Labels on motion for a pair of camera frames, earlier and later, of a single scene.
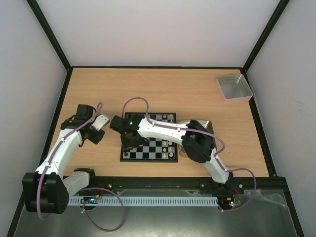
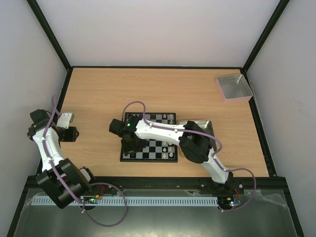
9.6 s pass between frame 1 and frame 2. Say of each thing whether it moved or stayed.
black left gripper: moved
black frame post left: stayed
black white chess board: stayed
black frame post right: stayed
